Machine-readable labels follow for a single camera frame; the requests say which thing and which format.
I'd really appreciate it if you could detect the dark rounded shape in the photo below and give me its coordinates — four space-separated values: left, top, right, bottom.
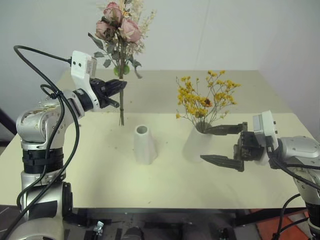
123 225 146 240

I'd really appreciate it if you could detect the yellow dried flower bouquet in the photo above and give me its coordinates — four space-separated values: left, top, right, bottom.
174 69 243 134

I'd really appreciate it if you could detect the pink rose flower bouquet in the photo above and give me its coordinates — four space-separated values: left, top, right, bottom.
87 0 158 127

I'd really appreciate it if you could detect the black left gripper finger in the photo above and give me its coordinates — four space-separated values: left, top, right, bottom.
105 79 128 97
100 96 121 109

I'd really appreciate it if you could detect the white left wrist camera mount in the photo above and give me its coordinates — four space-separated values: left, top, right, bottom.
70 50 101 113

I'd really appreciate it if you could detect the wide white vase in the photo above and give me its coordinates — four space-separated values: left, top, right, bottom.
182 125 218 163

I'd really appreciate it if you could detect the slim white vase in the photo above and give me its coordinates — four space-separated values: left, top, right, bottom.
134 124 159 166

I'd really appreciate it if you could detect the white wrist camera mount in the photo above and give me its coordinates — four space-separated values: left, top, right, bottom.
252 109 280 166
70 50 101 113

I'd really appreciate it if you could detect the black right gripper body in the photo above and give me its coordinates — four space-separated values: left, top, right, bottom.
233 130 265 163

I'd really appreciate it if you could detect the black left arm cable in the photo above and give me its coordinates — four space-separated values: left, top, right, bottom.
0 44 81 240

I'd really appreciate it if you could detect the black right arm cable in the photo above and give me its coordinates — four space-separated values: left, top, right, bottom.
268 147 320 240

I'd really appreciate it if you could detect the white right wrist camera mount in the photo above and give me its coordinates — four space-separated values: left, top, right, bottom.
252 109 280 166

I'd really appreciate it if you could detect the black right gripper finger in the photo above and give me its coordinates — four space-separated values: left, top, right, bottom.
204 121 249 138
199 154 245 173

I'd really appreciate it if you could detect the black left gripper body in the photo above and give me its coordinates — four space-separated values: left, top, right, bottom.
89 77 109 109

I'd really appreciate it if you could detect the orange red floor mat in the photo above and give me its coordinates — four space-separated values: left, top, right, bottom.
254 209 313 240

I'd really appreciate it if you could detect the metal clamp screw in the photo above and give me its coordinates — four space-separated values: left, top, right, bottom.
92 220 105 236

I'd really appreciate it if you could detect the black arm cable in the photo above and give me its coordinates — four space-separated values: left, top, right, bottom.
268 147 320 240
0 44 81 240

